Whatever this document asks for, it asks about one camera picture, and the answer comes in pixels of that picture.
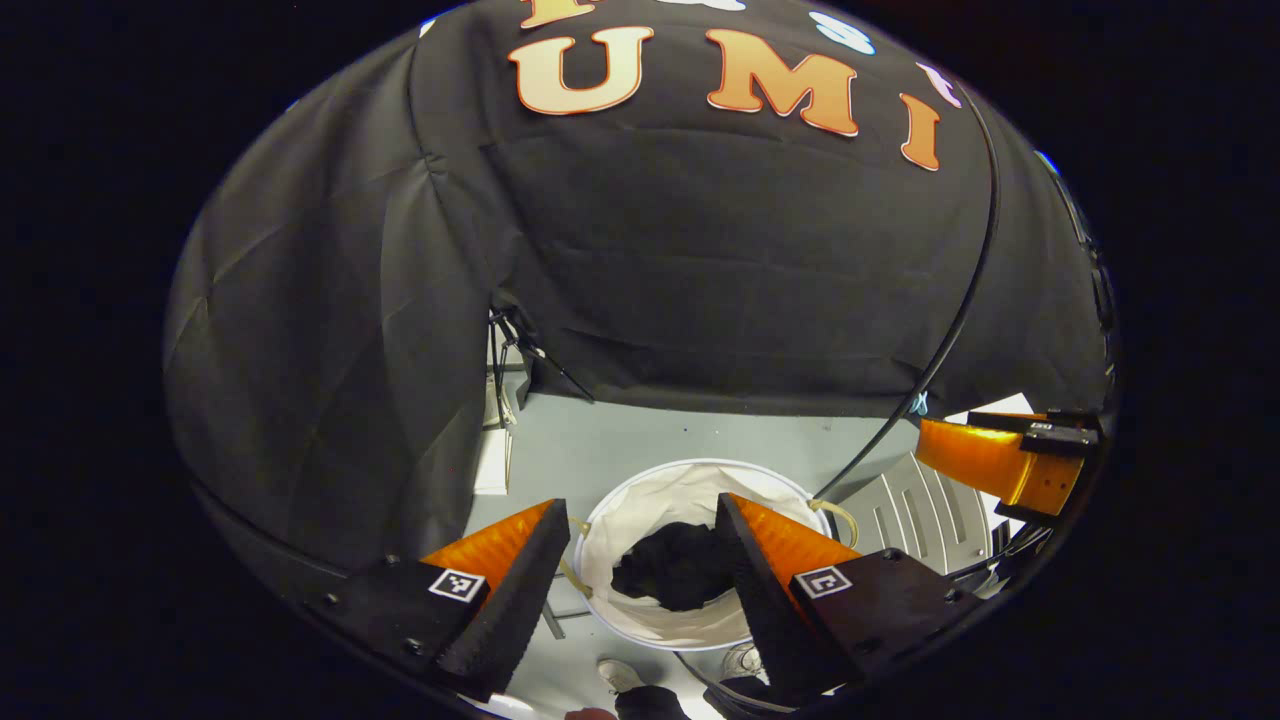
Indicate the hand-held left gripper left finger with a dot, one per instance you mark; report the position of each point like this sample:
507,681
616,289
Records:
520,600

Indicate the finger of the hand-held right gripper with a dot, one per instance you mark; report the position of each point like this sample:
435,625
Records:
1000,460

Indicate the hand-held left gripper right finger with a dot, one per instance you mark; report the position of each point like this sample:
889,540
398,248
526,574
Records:
760,600

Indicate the black knit jacket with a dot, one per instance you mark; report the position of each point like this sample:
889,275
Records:
670,565

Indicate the white laundry hamper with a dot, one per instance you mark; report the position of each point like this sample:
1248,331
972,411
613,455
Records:
640,500

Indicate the black metal clothes rack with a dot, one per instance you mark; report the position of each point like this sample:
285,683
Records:
958,325

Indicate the white paper sheet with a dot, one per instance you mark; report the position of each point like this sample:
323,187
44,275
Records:
1000,405

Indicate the person's white shoe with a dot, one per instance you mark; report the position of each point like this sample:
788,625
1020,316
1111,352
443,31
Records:
743,662
622,675

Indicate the grey ribbed floor plate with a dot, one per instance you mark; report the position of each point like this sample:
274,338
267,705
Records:
920,510

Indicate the small light blue clip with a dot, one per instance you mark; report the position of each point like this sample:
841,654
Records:
918,404

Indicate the person's dark trouser leg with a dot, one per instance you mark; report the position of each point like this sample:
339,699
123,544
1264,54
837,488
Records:
650,703

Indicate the black tripod stand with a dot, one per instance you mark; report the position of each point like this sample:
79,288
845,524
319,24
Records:
503,350

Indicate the black backdrop cloth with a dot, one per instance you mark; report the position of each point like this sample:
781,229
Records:
700,250

